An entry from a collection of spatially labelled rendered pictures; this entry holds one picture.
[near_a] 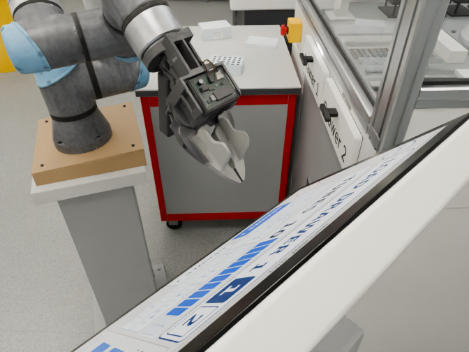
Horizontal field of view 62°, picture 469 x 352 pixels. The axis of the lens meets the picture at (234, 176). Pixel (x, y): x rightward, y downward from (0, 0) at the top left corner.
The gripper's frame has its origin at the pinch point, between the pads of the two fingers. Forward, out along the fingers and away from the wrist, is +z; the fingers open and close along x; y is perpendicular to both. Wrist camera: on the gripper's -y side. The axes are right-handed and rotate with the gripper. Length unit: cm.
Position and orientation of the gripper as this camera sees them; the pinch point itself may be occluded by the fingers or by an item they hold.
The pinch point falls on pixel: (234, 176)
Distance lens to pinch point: 56.4
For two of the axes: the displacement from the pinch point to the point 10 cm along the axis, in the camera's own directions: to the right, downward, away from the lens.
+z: 5.3, 8.5, -0.1
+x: 7.3, -4.5, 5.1
